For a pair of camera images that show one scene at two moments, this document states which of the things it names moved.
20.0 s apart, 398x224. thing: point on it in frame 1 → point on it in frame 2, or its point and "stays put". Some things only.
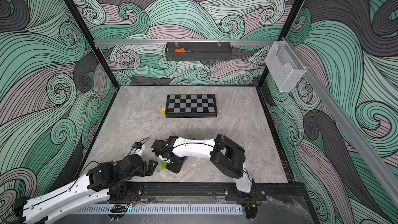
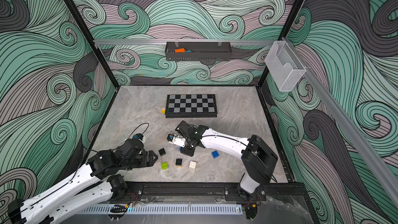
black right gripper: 176,166 → 186,149
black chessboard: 190,106 stays put
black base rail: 283,192 stays put
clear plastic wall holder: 284,65 stays put
